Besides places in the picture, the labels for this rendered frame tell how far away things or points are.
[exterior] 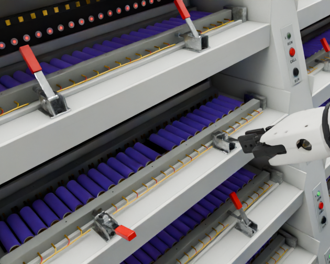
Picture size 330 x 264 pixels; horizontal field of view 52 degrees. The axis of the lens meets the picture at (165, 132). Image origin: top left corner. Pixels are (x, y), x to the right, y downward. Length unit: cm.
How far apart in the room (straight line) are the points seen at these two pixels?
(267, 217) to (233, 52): 35
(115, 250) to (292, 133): 29
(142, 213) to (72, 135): 17
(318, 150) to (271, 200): 36
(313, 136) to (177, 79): 22
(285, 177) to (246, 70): 27
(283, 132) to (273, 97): 28
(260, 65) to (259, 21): 9
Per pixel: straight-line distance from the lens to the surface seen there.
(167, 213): 55
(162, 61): 55
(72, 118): 44
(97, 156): 63
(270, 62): 74
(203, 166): 60
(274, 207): 79
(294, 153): 49
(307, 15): 84
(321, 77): 93
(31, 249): 51
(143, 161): 60
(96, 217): 51
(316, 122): 47
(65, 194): 57
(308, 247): 95
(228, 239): 72
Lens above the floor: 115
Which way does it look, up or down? 18 degrees down
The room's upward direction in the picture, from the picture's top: 18 degrees counter-clockwise
